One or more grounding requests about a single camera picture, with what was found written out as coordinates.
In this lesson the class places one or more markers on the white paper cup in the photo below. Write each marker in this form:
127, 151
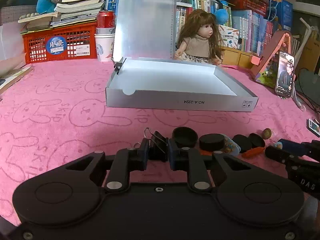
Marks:
104, 41

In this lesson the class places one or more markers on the white plastic pipe frame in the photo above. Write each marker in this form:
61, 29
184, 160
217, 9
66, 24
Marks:
308, 31

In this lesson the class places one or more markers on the large black binder clip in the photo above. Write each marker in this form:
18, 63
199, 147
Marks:
157, 146

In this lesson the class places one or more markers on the black round lid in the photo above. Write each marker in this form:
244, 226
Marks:
243, 142
212, 142

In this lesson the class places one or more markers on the wooden drawer unit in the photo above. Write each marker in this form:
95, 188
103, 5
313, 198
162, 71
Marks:
235, 57

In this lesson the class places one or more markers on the smartphone with pink case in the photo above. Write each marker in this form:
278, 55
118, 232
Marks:
284, 80

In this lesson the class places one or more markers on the black binder clip on box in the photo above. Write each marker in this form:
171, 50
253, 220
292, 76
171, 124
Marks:
117, 65

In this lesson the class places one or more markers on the pink bunny table cloth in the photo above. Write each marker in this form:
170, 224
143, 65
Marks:
57, 113

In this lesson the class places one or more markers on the black round cap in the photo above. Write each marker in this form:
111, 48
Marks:
184, 137

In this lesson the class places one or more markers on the red soda can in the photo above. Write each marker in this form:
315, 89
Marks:
106, 19

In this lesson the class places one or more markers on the white stationery box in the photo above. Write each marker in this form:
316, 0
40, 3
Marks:
229, 37

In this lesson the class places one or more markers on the orange carrot toy long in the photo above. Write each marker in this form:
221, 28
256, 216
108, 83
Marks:
253, 152

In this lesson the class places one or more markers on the red plastic basket left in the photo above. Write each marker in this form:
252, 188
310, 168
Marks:
68, 42

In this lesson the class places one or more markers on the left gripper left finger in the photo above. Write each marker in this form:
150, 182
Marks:
125, 161

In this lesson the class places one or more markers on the brown walnut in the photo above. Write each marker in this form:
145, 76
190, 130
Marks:
266, 134

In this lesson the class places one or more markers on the brown haired baby doll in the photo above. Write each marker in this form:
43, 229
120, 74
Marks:
199, 39

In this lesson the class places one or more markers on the black flat round lid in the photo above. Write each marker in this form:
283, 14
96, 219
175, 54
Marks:
243, 142

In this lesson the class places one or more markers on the translucent clipboard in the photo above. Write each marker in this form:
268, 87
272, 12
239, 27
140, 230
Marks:
145, 28

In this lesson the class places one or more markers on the blue cardboard box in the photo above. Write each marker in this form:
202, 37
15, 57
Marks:
282, 12

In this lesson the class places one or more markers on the orange carrot toy small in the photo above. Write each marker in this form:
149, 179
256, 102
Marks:
207, 153

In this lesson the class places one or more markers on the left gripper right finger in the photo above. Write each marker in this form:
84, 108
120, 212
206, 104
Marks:
191, 162

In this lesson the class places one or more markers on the stack of books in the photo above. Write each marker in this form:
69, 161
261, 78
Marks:
66, 12

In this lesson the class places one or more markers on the red basket top right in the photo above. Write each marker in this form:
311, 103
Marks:
257, 6

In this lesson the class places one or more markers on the white shallow cardboard box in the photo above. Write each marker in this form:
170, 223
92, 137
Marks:
177, 85

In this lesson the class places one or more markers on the pink triangular toy house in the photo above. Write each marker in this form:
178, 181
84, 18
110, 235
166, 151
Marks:
265, 70

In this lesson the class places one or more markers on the dark grey pouch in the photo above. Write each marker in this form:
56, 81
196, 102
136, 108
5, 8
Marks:
307, 84

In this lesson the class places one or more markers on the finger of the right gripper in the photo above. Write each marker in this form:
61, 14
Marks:
287, 146
279, 155

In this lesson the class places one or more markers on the black round container base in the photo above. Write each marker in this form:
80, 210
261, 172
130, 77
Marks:
256, 140

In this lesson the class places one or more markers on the row of upright books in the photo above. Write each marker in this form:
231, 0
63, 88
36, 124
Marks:
251, 36

